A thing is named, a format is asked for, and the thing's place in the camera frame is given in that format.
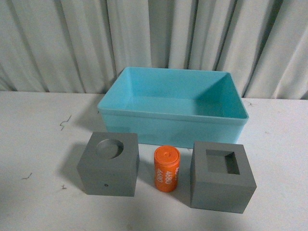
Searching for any gray cube with round hole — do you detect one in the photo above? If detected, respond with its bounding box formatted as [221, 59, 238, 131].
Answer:
[77, 132, 140, 197]

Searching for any gray cube with square hole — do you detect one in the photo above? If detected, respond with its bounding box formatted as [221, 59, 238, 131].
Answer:
[190, 141, 257, 213]

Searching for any light blue plastic box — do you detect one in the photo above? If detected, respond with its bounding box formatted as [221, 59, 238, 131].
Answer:
[98, 67, 249, 148]

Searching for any orange cylinder labelled 4680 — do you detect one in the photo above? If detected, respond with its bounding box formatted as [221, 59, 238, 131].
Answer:
[154, 145, 180, 193]

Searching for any white pleated curtain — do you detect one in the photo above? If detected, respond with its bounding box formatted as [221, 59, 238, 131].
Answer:
[0, 0, 308, 100]

